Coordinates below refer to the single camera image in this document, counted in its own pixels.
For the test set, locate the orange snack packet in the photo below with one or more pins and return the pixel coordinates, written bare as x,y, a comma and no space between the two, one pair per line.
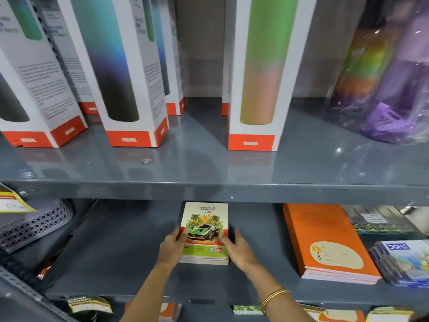
45,266

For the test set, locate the black green bottle box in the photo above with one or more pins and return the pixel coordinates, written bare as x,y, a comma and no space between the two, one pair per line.
32,83

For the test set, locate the grey metal shelf rack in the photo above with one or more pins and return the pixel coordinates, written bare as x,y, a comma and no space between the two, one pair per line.
207,164

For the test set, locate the person's left hand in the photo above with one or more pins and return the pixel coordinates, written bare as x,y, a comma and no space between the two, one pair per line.
170,248

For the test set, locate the blue black bottle box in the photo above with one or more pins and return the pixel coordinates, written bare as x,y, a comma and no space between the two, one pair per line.
117,70

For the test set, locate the black yellow shelf label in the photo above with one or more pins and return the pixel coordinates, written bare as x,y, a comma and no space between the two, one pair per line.
89,304

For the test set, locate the green pink bottle box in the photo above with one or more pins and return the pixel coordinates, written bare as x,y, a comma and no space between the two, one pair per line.
264,73

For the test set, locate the rainbow bottle in plastic wrap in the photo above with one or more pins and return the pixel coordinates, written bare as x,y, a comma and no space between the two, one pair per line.
363,63

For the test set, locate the gold bangle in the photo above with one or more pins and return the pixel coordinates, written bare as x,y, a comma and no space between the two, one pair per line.
272,296

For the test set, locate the purple bottle in plastic wrap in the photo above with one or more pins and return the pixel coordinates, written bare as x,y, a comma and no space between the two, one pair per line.
398,87

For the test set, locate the stack of orange notebooks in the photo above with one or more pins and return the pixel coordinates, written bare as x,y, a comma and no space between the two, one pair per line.
326,241

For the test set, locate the yellow green notebook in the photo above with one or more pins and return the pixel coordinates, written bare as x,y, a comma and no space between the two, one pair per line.
390,314

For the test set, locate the person's left forearm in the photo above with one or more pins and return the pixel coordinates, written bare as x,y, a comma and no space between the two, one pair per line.
147,295

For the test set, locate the yellow price tag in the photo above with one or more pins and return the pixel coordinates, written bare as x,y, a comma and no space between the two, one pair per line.
12,201

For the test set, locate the grey perforated metal basket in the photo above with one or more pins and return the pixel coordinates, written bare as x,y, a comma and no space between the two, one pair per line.
37,221

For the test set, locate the person's left thumb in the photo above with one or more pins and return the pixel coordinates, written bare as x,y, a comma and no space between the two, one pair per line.
183,239

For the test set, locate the stack of car cover notebooks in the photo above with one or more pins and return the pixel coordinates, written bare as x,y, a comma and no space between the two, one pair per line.
204,231

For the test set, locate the white bottle box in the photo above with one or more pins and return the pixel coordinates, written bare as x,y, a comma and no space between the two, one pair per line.
171,53
228,53
65,53

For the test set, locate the person's right thumb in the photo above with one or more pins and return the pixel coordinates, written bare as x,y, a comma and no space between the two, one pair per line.
224,239

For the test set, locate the person's right forearm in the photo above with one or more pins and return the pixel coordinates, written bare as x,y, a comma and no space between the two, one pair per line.
278,291

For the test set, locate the orange white notebook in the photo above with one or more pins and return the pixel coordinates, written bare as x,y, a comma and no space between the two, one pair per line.
169,312

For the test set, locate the orange cream notebook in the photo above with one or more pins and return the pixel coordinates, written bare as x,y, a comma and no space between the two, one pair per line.
337,315

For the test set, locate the person's right hand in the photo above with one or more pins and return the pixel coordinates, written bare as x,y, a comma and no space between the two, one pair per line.
240,252

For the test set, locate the stack of blue cover notebooks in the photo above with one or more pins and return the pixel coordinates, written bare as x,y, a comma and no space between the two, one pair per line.
405,261

